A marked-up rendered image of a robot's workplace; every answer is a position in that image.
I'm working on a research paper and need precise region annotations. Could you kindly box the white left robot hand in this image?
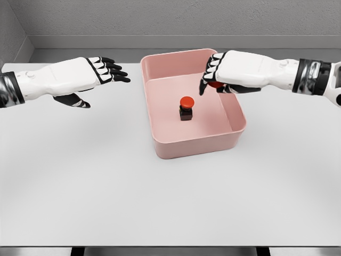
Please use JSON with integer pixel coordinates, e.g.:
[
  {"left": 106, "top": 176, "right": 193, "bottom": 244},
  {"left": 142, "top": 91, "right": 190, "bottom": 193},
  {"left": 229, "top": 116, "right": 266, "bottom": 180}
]
[{"left": 45, "top": 56, "right": 131, "bottom": 109}]

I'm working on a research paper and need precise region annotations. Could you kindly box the pink plastic basket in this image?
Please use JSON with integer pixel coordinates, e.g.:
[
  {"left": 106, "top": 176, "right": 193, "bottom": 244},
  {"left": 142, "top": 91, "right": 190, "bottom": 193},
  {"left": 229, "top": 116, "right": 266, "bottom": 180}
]
[{"left": 140, "top": 48, "right": 247, "bottom": 161}]

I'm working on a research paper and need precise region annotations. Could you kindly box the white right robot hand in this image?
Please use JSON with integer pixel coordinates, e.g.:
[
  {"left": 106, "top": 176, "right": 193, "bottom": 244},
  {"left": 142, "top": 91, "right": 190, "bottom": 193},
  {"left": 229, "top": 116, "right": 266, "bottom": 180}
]
[{"left": 199, "top": 50, "right": 268, "bottom": 96}]

